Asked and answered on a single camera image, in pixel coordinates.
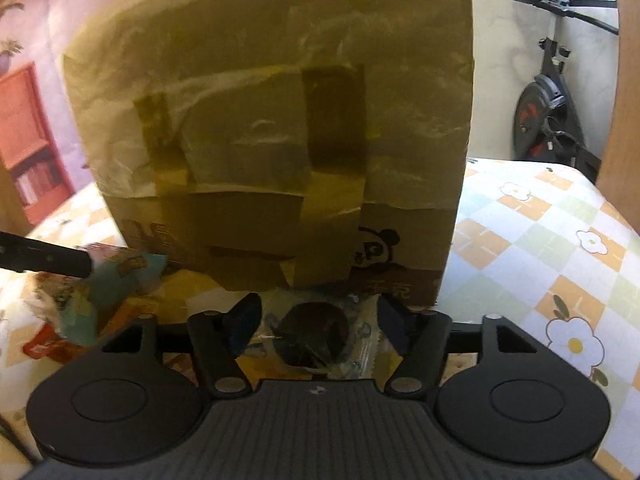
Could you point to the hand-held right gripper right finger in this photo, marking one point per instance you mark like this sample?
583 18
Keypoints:
395 325

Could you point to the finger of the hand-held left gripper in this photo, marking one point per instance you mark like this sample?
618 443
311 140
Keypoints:
45 256

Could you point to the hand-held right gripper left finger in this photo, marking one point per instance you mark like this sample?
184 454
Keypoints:
245 322

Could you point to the clear packet with dark snack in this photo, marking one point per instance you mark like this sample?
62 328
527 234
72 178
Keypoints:
312 332

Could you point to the light blue snack packet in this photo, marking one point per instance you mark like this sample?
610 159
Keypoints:
120 267

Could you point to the plastic-lined cardboard box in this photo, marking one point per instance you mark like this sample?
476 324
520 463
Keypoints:
280 110

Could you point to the red snack packet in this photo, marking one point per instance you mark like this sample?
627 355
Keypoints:
47 347

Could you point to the printed room backdrop cloth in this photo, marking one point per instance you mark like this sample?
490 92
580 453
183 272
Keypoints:
35 125

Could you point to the checkered flower tablecloth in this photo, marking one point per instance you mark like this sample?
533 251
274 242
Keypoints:
525 240

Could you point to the black exercise bike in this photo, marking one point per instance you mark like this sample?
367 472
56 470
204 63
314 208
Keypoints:
542 115

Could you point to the brown wooden board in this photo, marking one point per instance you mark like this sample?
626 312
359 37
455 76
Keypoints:
625 110

